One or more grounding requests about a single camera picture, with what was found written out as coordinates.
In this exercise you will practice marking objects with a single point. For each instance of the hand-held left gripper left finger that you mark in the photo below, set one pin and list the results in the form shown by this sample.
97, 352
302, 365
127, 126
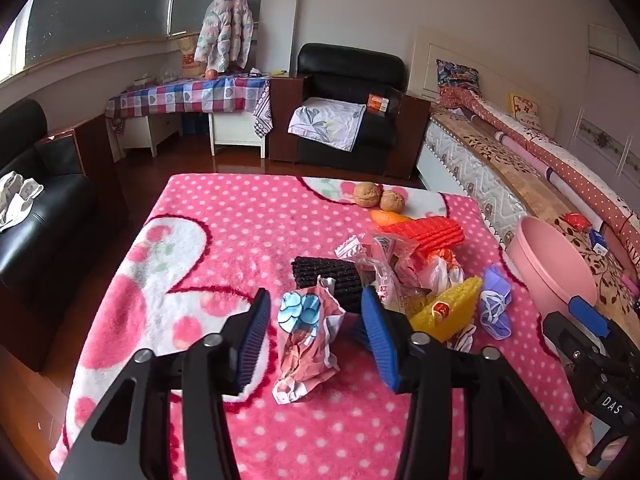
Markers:
252, 335

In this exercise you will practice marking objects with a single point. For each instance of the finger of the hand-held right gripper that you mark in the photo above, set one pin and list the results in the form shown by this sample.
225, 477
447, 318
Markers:
560, 335
587, 315

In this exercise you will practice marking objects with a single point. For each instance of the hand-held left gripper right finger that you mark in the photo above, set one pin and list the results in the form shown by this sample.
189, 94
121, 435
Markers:
380, 340

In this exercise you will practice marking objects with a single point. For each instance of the pink paper wrapper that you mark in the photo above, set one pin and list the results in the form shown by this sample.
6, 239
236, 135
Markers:
305, 340

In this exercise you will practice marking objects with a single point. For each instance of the pink plastic bucket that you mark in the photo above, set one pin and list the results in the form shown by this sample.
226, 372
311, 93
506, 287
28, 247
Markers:
550, 265

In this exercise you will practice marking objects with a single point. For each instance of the clear plastic snack wrapper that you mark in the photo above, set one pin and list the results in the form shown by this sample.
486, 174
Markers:
390, 265

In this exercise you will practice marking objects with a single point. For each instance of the purple face mask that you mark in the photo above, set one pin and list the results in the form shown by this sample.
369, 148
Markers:
492, 300

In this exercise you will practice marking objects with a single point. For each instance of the small white red wrapper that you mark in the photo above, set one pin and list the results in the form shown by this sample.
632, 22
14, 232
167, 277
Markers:
462, 338

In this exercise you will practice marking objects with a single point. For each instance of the white and orange plastic bag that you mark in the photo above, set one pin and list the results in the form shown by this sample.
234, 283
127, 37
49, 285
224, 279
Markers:
440, 272

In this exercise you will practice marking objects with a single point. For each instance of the red foam fruit net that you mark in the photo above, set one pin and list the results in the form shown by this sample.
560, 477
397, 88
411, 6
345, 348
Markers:
430, 235

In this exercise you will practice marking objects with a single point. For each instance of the orange plastic wrapper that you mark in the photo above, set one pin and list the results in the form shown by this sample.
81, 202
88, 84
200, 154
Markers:
390, 218

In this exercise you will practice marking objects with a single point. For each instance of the person's right hand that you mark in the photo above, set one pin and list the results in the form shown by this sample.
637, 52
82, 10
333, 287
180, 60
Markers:
582, 447

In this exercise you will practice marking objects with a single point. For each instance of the blue tissue pack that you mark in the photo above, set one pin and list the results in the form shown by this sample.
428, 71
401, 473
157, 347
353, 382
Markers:
598, 242

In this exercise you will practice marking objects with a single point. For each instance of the red foil packet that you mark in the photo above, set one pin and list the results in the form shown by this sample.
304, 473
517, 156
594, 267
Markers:
576, 221

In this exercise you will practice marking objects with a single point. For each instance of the pink dotted blanket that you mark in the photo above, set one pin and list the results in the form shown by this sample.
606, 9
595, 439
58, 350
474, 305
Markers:
225, 240

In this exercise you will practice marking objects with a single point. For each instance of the brown walnut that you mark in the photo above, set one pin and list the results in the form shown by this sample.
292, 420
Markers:
392, 201
366, 195

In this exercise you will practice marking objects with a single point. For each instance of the red dotted quilt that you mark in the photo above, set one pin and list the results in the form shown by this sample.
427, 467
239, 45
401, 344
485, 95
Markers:
565, 160

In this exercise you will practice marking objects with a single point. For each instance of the brown leaf bed cover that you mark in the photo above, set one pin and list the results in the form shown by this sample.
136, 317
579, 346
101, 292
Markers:
520, 170

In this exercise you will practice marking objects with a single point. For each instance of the white bed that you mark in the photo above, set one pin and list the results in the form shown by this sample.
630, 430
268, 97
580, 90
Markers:
460, 180

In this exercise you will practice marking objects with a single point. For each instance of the white sliding door wardrobe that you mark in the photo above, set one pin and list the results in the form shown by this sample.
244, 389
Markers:
605, 125

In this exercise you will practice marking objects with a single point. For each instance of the tall dark wooden side cabinet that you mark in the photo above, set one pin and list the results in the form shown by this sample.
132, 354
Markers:
407, 135

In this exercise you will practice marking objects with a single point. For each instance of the yellow flowered pillow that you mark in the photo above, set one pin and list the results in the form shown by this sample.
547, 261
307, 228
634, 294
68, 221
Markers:
525, 106

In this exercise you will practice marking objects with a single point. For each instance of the white floral cloth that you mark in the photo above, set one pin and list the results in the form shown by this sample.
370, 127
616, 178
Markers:
327, 122

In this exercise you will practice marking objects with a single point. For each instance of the low dark wooden side cabinet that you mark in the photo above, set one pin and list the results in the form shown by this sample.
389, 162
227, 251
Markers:
285, 110

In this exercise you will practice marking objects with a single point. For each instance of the black leather sofa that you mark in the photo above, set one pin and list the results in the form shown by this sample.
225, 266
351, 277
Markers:
45, 240

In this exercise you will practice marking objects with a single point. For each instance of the white table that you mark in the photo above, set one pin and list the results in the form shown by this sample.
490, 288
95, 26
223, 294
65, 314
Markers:
140, 132

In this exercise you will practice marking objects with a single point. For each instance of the dark wooden sofa cabinet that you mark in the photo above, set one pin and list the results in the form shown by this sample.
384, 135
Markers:
95, 160

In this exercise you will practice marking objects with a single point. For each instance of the orange box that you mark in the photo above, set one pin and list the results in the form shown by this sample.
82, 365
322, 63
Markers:
377, 103

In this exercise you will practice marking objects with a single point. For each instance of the checked tablecloth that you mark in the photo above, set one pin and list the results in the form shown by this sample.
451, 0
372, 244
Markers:
190, 95

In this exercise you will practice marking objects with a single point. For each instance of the orange fruit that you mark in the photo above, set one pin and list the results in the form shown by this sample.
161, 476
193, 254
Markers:
211, 74

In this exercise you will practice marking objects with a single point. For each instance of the colourful cartoon pillow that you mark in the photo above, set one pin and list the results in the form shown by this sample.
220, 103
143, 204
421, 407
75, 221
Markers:
457, 76

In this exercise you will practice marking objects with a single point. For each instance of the black leather armchair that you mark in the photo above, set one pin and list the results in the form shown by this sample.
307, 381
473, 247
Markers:
350, 67

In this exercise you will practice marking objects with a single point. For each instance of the brown paper bag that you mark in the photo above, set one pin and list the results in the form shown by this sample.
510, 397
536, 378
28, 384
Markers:
189, 57

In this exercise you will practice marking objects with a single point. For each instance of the white patterned puffer jacket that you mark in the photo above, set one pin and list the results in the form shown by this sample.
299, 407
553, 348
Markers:
225, 25

